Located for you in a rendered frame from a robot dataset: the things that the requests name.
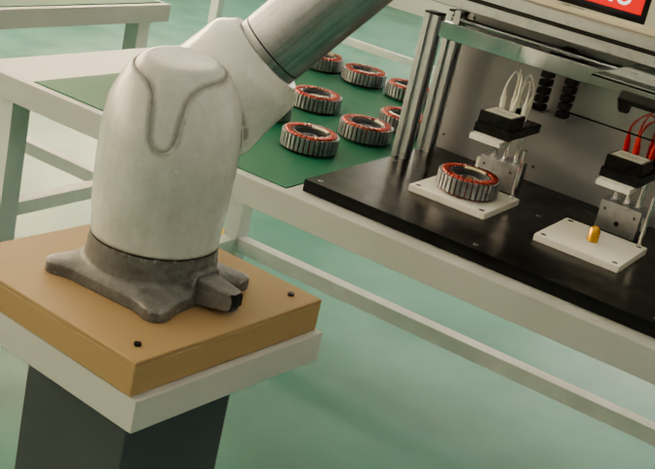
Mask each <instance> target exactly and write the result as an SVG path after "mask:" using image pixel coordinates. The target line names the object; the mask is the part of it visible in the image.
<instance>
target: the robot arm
mask: <svg viewBox="0 0 655 469"><path fill-rule="evenodd" d="M392 1H393V0H268V1H267V2H266V3H265V4H264V5H262V6H261V7H260V8H259V9H258V10H256V11H255V12H254V13H253V14H252V15H250V16H249V17H248V18H247V19H246V20H243V19H240V18H218V19H216V20H214V21H212V22H210V23H209V24H208V25H206V26H205V27H204V28H202V29H201V30H200V31H198V32H197V33H196V34H194V35H193V36H192V37H190V38H189V39H188V40H186V41H185V42H184V43H182V44H181V45H180V46H178V47H177V46H159V47H154V48H150V49H148V50H146V51H144V52H143V53H141V54H139V55H137V56H135V57H133V58H132V59H131V60H130V61H129V62H128V64H127V65H126V66H125V67H124V69H123V70H122V71H121V72H120V74H119V75H118V77H117V78H116V80H115V81H114V83H113V85H112V87H111V89H110V90H109V93H108V95H107V98H106V102H105V106H104V109H103V114H102V118H101V123H100V128H99V134H98V140H97V147H96V159H95V167H94V177H93V189H92V214H91V224H90V230H89V234H88V238H87V242H86V246H84V247H82V248H79V249H76V250H73V251H68V252H62V253H56V254H50V255H48V256H47V257H46V262H45V270H46V271H47V272H49V273H51V274H54V275H58V276H60V277H63V278H66V279H69V280H71V281H73V282H75V283H77V284H79V285H81V286H83V287H85V288H87V289H89V290H91V291H93V292H95V293H98V294H100V295H102V296H104V297H106V298H108V299H110V300H112V301H114V302H116V303H118V304H120V305H122V306H124V307H126V308H128V309H130V310H132V311H134V312H135V313H136V314H137V315H138V316H139V317H140V318H141V319H143V320H144V321H147V322H150V323H155V324H162V323H166V322H167V321H168V320H170V319H171V317H173V316H174V315H176V314H178V313H180V312H182V311H185V310H187V309H190V308H192V307H195V306H198V305H202V306H206V307H209V308H213V309H216V310H220V311H224V312H229V313H232V312H234V311H237V310H238V308H239V306H241V305H242V300H243V294H242V291H245V290H247V289H248V285H249V280H250V278H249V276H248V275H247V274H246V273H244V272H242V271H239V270H237V269H234V268H231V267H229V266H226V265H224V264H222V263H220V262H218V261H217V259H218V247H219V241H220V237H221V232H222V229H223V225H224V222H225V219H226V216H227V212H228V207H229V203H230V199H231V194H232V189H233V184H234V180H235V176H236V172H237V166H238V160H239V157H240V155H242V154H245V153H246V152H248V151H249V150H250V148H251V147H252V146H253V145H254V144H255V143H256V142H257V141H258V140H259V139H260V138H261V137H262V136H263V135H264V134H265V133H266V132H268V131H269V130H270V129H271V128H272V127H273V126H274V125H275V124H276V123H277V122H278V121H279V120H280V119H281V118H282V117H283V116H285V115H286V114H287V113H288V111H289V110H290V109H291V106H292V103H293V98H294V92H295V83H294V80H295V79H297V78H298V77H299V76H300V75H302V74H303V73H304V72H305V71H306V70H308V69H309V68H310V67H311V66H313V65H314V64H315V63H316V62H318V61H319V60H320V59H321V58H323V57H324V56H325V55H326V54H328V53H329V52H330V51H331V50H333V49H334V48H335V47H336V46H337V45H339V44H340V43H341V42H342V41H344V40H345V39H346V38H347V37H349V36H350V35H351V34H352V33H353V32H355V31H356V30H357V29H358V28H360V27H361V26H362V25H363V24H365V23H366V22H367V21H368V20H370V19H371V18H372V17H373V16H375V15H376V14H377V13H378V12H380V11H381V10H382V9H383V8H384V7H386V6H387V5H388V4H389V3H391V2H392ZM238 305H239V306H238Z"/></svg>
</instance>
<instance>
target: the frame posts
mask: <svg viewBox="0 0 655 469"><path fill-rule="evenodd" d="M455 11H462V12H465V16H464V18H466V19H468V18H469V15H470V12H467V11H463V10H460V9H457V8H456V9H449V13H448V17H447V21H450V22H453V20H451V16H452V15H454V14H455ZM445 16H446V13H442V12H439V11H436V10H425V15H424V19H423V22H422V27H421V31H420V35H419V39H418V43H417V47H416V51H415V55H414V60H413V64H412V68H411V71H410V75H409V79H408V83H407V87H406V91H405V99H404V103H403V107H402V111H401V115H400V119H399V123H398V127H397V131H396V135H395V139H394V143H393V147H392V151H391V155H393V156H399V158H401V159H406V158H410V157H411V153H412V149H413V145H414V142H415V138H416V134H417V129H418V125H419V121H420V117H421V113H422V109H423V105H424V101H425V97H426V94H427V90H428V86H429V82H430V78H431V74H432V70H433V66H434V62H435V58H436V54H437V50H438V46H439V43H440V39H441V37H440V36H437V32H438V28H439V24H440V20H445ZM461 45H462V44H460V43H457V42H454V41H451V40H448V39H445V38H443V40H442V43H441V47H440V51H439V55H438V59H437V63H436V67H435V71H434V75H433V79H432V83H431V87H430V91H429V95H428V98H427V102H426V106H425V110H424V114H423V118H422V122H421V126H420V130H419V134H418V138H417V142H416V145H415V148H416V149H419V150H420V149H422V150H423V151H424V152H427V153H429V152H431V151H435V147H436V143H437V139H438V135H439V131H440V128H441V124H442V120H443V114H444V110H445V106H446V102H447V98H448V94H449V91H450V87H451V83H452V79H453V75H454V71H455V67H456V63H457V60H458V57H459V53H460V49H461Z"/></svg>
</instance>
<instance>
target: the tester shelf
mask: <svg viewBox="0 0 655 469"><path fill-rule="evenodd" d="M432 1H436V2H439V3H442V4H445V5H448V6H451V7H454V8H458V9H461V10H464V11H467V12H471V13H474V14H477V15H481V16H484V17H487V18H490V19H494V20H499V21H503V22H505V23H508V24H511V25H515V26H518V27H521V28H525V29H528V30H531V31H534V32H538V33H541V34H544V35H547V36H551V37H554V38H557V39H560V40H563V41H566V42H569V43H573V44H576V45H579V46H583V47H586V48H589V49H592V50H596V51H599V52H602V53H606V54H609V55H612V56H614V57H618V58H621V59H627V60H630V61H633V62H636V63H640V64H643V65H646V66H650V67H653V68H655V37H651V36H648V35H645V34H641V33H638V32H634V31H631V30H628V29H625V28H622V27H618V26H615V25H611V24H608V23H604V22H601V21H597V20H592V19H588V18H585V17H581V16H578V15H574V14H571V13H568V12H565V11H562V10H558V9H555V8H551V7H548V6H545V5H541V4H538V3H534V2H531V1H527V0H432Z"/></svg>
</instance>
